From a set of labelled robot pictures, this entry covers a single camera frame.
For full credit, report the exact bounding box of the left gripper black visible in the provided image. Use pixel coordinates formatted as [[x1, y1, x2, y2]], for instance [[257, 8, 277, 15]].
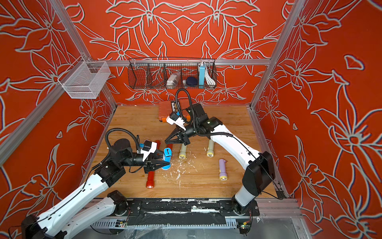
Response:
[[120, 148, 170, 174]]

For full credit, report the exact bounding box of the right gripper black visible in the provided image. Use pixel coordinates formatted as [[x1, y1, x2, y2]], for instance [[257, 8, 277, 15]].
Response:
[[166, 122, 201, 147]]

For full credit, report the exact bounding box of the blue flashlight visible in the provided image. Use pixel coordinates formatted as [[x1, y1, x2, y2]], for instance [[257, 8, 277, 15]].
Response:
[[162, 147, 172, 170]]

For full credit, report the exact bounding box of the green flashlight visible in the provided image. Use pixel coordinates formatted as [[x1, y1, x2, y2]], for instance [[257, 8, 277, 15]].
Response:
[[178, 144, 187, 160], [207, 139, 214, 158]]

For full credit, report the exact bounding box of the red flashlight front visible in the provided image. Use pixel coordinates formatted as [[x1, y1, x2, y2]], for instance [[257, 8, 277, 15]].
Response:
[[146, 171, 155, 189]]

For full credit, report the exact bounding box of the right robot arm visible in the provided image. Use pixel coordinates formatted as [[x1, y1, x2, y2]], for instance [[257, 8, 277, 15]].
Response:
[[165, 89, 275, 211]]

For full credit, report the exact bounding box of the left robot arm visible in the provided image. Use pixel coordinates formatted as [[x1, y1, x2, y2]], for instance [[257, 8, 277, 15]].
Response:
[[20, 128, 170, 239]]

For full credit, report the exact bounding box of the purple flashlight front right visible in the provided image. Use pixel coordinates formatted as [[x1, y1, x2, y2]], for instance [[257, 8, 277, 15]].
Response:
[[218, 159, 228, 181]]

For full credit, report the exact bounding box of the orange tool case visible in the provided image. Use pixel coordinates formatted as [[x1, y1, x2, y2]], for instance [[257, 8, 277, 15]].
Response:
[[158, 99, 191, 122]]

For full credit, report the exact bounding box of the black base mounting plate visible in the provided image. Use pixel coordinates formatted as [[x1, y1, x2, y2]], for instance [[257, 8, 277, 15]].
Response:
[[112, 198, 260, 228]]

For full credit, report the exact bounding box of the white packet in basket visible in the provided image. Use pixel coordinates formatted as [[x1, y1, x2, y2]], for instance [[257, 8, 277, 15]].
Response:
[[166, 72, 181, 89]]

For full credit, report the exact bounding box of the dark blue round case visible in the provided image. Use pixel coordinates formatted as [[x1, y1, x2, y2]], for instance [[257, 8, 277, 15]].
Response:
[[186, 76, 199, 87]]

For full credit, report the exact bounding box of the light blue box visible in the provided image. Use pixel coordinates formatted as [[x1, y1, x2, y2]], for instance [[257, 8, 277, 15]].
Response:
[[199, 64, 206, 89]]

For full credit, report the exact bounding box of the clear plastic bin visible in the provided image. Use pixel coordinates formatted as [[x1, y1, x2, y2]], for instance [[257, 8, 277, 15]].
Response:
[[59, 61, 110, 99]]

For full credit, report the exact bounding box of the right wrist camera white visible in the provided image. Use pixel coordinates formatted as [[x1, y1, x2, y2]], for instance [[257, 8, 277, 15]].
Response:
[[166, 112, 186, 130]]

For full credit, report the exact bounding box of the white cable bundle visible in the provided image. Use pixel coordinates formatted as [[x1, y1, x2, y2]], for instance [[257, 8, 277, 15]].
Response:
[[205, 69, 216, 88]]

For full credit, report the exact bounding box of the black wire basket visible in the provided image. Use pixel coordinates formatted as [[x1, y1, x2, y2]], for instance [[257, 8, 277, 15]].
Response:
[[127, 57, 218, 90]]

